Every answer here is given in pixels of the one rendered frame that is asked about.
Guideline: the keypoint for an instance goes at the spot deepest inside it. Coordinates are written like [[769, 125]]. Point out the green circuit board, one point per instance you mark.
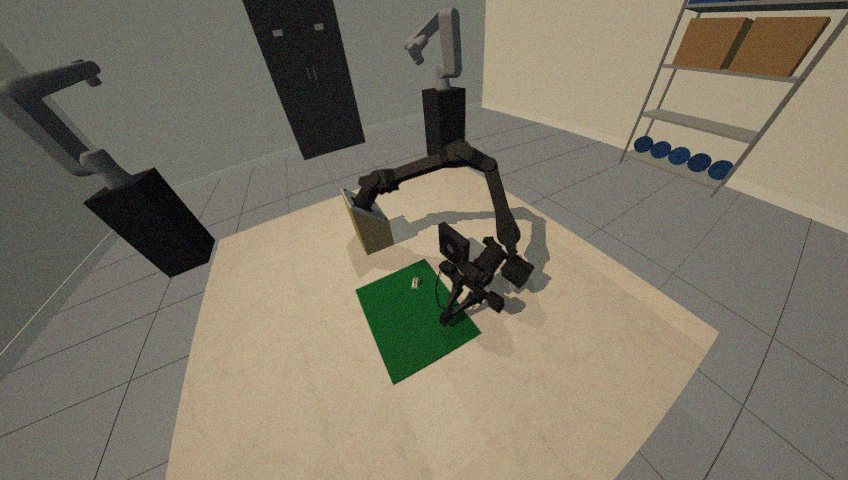
[[404, 317]]

